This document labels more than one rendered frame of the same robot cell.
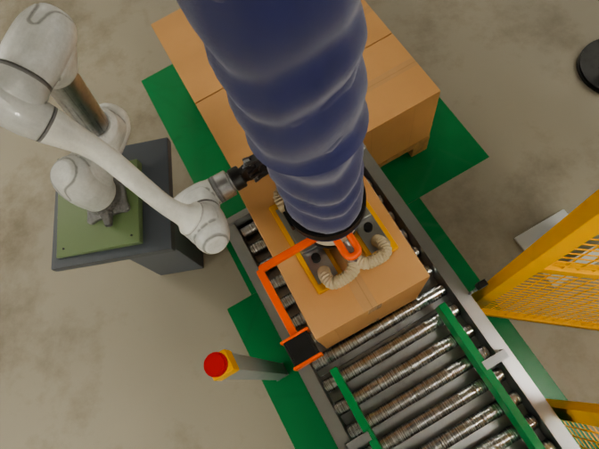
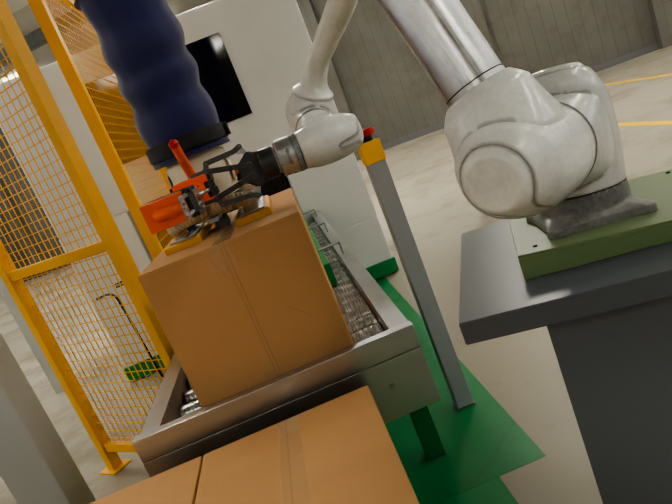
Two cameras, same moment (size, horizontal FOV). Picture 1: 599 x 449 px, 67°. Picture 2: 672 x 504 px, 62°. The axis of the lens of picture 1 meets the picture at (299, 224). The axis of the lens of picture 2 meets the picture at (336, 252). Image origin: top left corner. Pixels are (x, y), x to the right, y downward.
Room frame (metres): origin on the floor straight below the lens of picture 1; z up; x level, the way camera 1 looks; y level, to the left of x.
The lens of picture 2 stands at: (2.04, 0.30, 1.13)
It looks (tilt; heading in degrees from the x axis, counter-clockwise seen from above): 13 degrees down; 184
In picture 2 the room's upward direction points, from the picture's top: 22 degrees counter-clockwise
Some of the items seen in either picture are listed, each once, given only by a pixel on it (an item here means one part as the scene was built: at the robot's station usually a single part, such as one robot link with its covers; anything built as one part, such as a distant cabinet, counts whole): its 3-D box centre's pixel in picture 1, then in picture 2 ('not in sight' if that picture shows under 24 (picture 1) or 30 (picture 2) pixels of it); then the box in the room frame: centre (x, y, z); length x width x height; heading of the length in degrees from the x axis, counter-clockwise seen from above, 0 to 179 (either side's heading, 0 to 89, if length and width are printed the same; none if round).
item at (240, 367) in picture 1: (257, 369); (418, 280); (0.20, 0.38, 0.50); 0.07 x 0.07 x 1.00; 7
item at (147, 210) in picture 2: not in sight; (169, 210); (1.07, -0.02, 1.07); 0.08 x 0.07 x 0.05; 7
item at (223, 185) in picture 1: (224, 185); (287, 155); (0.70, 0.17, 1.07); 0.09 x 0.06 x 0.09; 7
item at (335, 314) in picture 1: (330, 244); (256, 286); (0.48, -0.08, 0.75); 0.60 x 0.40 x 0.40; 6
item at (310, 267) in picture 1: (305, 240); (251, 204); (0.46, 0.00, 0.97); 0.34 x 0.10 x 0.05; 7
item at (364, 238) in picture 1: (356, 211); (189, 230); (0.48, -0.19, 0.97); 0.34 x 0.10 x 0.05; 7
